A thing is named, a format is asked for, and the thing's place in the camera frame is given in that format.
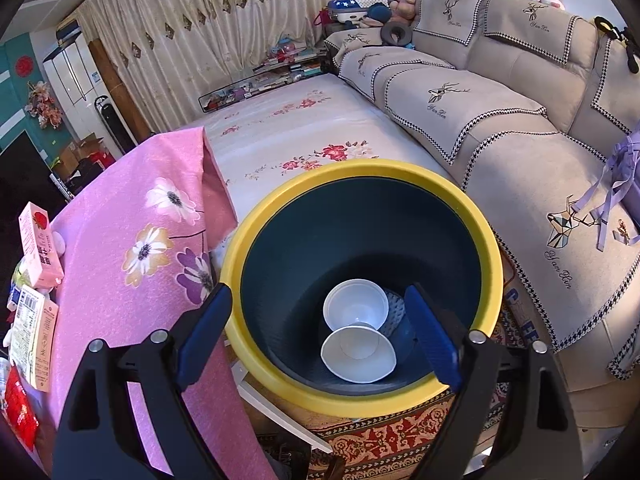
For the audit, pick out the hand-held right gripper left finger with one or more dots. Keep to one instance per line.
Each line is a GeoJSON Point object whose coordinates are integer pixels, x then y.
{"type": "Point", "coordinates": [202, 330]}

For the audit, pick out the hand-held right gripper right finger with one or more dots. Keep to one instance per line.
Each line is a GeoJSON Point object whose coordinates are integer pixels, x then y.
{"type": "Point", "coordinates": [432, 330]}

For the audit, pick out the yellow rimmed dark trash bin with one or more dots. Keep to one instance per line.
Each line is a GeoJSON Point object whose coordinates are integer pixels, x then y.
{"type": "Point", "coordinates": [360, 220]}

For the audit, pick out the white dotted packet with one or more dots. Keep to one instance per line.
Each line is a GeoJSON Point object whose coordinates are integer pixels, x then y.
{"type": "Point", "coordinates": [395, 310]}

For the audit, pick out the white paper cup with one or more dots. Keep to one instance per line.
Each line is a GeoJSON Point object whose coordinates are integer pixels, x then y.
{"type": "Point", "coordinates": [357, 360]}

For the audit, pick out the upper white bowl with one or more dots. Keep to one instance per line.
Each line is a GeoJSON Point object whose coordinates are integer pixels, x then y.
{"type": "Point", "coordinates": [350, 300]}

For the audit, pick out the cardboard box with blue print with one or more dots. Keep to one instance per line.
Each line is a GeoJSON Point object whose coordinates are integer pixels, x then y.
{"type": "Point", "coordinates": [520, 310]}

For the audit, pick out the red patterned rug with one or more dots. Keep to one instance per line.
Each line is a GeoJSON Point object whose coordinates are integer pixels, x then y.
{"type": "Point", "coordinates": [380, 440]}

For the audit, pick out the pink floral tablecloth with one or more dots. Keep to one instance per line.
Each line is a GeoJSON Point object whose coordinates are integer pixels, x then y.
{"type": "Point", "coordinates": [110, 220]}

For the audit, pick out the blue and yellow tissue pack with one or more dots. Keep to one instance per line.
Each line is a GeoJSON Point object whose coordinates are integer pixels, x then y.
{"type": "Point", "coordinates": [30, 340]}

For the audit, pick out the pink drink carton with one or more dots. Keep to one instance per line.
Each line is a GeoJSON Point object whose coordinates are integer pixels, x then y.
{"type": "Point", "coordinates": [37, 245]}

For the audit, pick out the red snack packet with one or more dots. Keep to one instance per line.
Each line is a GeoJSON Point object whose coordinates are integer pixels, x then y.
{"type": "Point", "coordinates": [20, 410]}

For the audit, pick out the beige sofa with deer covers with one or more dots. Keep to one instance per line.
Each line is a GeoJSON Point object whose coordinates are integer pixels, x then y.
{"type": "Point", "coordinates": [500, 135]}

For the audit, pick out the open cardboard boxes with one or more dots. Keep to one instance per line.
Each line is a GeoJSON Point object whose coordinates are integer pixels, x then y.
{"type": "Point", "coordinates": [80, 152]}

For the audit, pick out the white floral bed sheet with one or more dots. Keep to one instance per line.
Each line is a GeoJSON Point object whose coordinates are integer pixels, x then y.
{"type": "Point", "coordinates": [300, 130]}

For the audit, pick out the black tower fan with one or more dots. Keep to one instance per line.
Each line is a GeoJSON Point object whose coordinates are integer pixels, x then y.
{"type": "Point", "coordinates": [112, 125]}

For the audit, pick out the long clear display box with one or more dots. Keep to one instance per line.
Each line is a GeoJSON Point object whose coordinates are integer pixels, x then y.
{"type": "Point", "coordinates": [230, 95]}

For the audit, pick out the black curved television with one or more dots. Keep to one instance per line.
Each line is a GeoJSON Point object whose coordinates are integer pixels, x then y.
{"type": "Point", "coordinates": [20, 175]}

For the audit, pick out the purple ribbon bag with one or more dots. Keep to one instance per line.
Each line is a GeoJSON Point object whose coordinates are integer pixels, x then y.
{"type": "Point", "coordinates": [627, 165]}

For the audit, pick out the stack of books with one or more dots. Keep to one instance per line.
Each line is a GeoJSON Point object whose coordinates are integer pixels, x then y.
{"type": "Point", "coordinates": [290, 62]}

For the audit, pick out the white standing air conditioner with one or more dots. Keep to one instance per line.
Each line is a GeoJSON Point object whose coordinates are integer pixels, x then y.
{"type": "Point", "coordinates": [70, 70]}

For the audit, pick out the cream patterned curtain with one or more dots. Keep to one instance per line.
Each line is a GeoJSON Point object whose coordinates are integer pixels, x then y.
{"type": "Point", "coordinates": [200, 35]}

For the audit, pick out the grey neck pillow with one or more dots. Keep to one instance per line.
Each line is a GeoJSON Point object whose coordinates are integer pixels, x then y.
{"type": "Point", "coordinates": [387, 35]}

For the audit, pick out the blue star print suitcase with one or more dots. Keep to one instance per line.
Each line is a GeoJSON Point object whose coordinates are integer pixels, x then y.
{"type": "Point", "coordinates": [350, 6]}

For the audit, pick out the black and yellow plush toy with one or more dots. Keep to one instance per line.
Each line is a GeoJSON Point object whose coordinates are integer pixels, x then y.
{"type": "Point", "coordinates": [612, 30]}

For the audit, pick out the white table frame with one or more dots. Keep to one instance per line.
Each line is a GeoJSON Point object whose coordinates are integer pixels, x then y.
{"type": "Point", "coordinates": [280, 412]}

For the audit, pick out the artificial flower wall decoration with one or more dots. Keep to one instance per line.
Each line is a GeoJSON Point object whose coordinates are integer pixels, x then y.
{"type": "Point", "coordinates": [42, 102]}

